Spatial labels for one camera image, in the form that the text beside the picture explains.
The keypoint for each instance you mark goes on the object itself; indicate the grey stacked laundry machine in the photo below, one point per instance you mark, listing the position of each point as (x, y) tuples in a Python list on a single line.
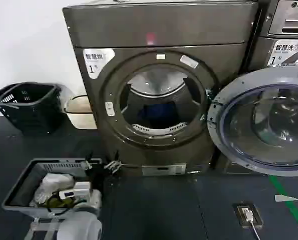
[(286, 27)]

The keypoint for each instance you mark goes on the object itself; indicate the grey front-loading dryer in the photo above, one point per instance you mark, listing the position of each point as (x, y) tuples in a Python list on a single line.
[(163, 32)]

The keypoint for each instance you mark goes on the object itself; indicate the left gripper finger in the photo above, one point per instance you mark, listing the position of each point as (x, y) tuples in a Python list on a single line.
[(114, 165), (88, 162)]

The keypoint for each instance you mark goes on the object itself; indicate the green floor tape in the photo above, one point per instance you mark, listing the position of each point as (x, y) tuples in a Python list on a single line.
[(289, 203)]

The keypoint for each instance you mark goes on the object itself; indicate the white cloth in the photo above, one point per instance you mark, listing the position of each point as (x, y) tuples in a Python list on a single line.
[(54, 181)]

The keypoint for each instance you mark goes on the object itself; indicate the white paper scrap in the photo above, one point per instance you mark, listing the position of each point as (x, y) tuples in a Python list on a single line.
[(285, 198)]

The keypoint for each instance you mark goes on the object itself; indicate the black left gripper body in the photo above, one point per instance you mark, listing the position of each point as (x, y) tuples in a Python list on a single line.
[(98, 177)]

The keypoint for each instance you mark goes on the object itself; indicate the grey plastic laundry basket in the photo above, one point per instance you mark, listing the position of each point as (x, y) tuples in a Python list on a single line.
[(21, 182)]

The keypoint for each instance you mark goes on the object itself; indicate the blue garment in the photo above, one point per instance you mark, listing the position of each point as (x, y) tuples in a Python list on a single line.
[(155, 113)]

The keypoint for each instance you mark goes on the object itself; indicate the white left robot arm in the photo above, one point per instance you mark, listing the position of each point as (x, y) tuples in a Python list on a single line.
[(76, 222)]

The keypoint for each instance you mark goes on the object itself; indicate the floor power socket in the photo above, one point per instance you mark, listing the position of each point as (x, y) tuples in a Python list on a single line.
[(256, 218)]

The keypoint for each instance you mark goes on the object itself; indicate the cream plastic bin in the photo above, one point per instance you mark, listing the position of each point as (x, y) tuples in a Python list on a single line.
[(79, 115)]

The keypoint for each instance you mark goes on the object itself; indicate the round glass dryer door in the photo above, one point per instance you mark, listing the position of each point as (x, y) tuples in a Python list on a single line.
[(241, 105)]

